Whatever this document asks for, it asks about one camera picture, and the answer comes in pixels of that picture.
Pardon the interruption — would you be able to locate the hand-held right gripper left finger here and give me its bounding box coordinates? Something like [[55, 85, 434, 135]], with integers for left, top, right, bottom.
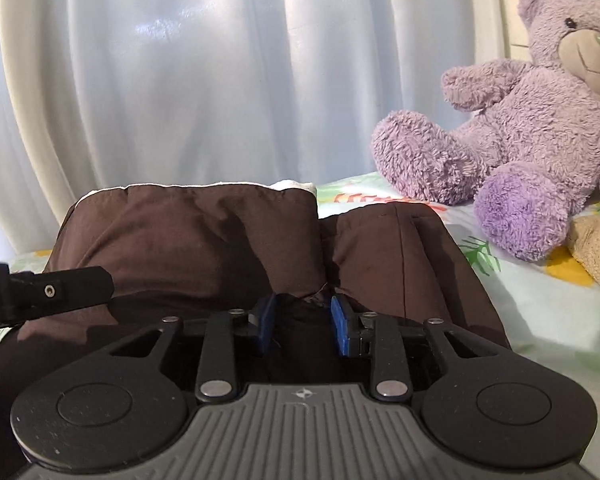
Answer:
[[107, 292, 281, 404]]

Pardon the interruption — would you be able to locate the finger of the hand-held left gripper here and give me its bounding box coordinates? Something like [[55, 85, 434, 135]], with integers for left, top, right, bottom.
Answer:
[[0, 262, 116, 332]]

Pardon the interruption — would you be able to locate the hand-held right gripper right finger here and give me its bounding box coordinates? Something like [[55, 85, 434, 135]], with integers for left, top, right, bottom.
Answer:
[[330, 294, 497, 404]]

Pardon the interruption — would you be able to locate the dark brown garment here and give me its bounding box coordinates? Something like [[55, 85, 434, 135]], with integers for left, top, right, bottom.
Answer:
[[0, 179, 513, 480]]

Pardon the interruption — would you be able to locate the printed bed sheet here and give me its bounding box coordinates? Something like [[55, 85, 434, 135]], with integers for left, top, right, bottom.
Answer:
[[0, 170, 600, 480]]

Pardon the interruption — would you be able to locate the pale sheer curtain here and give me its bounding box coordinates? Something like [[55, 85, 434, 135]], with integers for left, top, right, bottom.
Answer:
[[0, 0, 511, 261]]

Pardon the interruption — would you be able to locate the purple teddy bear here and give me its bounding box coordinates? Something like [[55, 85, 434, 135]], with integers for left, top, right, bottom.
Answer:
[[371, 0, 600, 262]]

